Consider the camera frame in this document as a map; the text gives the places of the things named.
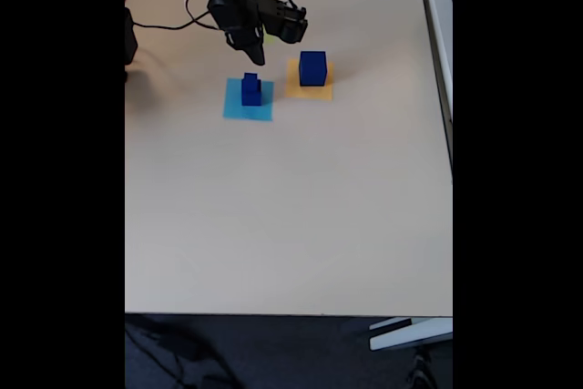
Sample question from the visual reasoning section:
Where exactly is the medium blue cube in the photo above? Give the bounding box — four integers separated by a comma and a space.
240, 79, 263, 107

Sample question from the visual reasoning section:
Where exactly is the large blue cube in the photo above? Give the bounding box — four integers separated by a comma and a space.
299, 50, 328, 88

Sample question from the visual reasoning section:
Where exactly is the orange paper square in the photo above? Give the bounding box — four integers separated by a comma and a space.
284, 58, 334, 102

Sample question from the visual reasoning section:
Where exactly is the light blue paper square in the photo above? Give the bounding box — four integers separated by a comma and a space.
221, 77, 275, 123

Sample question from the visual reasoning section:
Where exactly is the white neighbouring table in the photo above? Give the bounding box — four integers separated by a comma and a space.
414, 0, 454, 185

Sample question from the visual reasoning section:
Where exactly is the white table foot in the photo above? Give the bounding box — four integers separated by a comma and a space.
368, 317, 454, 353

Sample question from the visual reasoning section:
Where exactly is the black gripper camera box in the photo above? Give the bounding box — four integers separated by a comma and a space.
256, 0, 310, 46

